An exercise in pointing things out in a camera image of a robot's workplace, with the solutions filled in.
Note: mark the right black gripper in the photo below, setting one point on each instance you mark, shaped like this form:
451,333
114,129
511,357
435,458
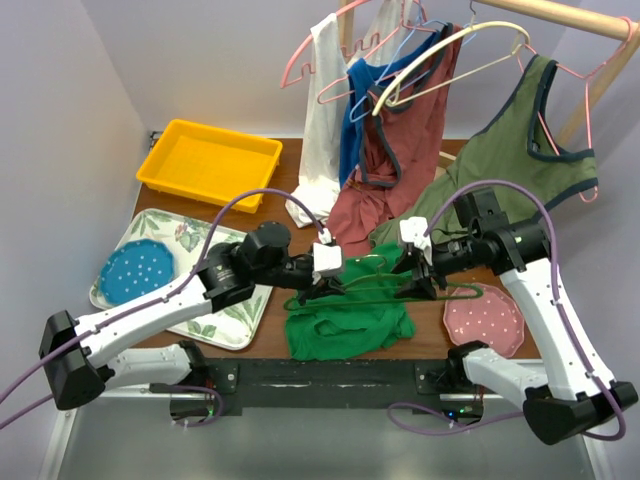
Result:
422,287

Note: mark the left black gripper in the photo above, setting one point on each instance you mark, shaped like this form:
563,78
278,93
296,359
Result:
321,287

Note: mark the bright green tank top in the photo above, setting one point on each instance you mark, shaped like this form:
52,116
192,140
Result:
346,332

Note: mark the olive green tank top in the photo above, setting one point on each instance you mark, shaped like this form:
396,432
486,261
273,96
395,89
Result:
513,147

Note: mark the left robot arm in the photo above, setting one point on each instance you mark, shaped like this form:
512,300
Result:
84,356

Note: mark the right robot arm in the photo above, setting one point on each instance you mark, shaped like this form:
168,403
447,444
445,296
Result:
502,226

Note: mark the white tank top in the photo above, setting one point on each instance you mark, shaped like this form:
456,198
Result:
318,177

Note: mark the rust red tank top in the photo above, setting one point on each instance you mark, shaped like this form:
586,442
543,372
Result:
398,157

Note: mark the blue tank top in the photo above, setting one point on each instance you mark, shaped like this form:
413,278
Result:
352,138

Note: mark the large pink hanger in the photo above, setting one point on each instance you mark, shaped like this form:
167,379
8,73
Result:
301,65

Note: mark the pink hanger right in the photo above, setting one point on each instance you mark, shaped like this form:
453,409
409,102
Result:
585,75

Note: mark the cream wooden hanger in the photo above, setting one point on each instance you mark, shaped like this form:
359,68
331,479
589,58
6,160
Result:
391,96

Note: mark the pink dotted plate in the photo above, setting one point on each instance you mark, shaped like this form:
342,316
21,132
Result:
482,312

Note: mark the floral serving tray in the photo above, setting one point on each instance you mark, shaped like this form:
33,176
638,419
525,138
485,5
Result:
233,328

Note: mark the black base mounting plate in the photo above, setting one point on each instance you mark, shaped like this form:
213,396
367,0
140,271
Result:
353,384

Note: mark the yellow plastic bin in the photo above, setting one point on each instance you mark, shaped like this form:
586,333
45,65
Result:
208,164

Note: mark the blue dotted plate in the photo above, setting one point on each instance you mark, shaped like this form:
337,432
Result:
135,269

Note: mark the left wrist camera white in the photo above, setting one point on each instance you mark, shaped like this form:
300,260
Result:
328,260

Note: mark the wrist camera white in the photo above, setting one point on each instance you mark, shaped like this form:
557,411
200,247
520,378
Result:
412,235
328,260

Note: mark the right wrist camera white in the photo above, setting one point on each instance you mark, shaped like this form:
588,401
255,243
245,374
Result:
412,235

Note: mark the small pink wire hanger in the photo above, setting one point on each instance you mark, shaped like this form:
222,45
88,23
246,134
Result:
345,82

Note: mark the light blue wire hanger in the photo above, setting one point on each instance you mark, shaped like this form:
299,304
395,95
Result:
428,32

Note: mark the wooden clothes rail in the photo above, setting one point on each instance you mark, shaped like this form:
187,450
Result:
607,26

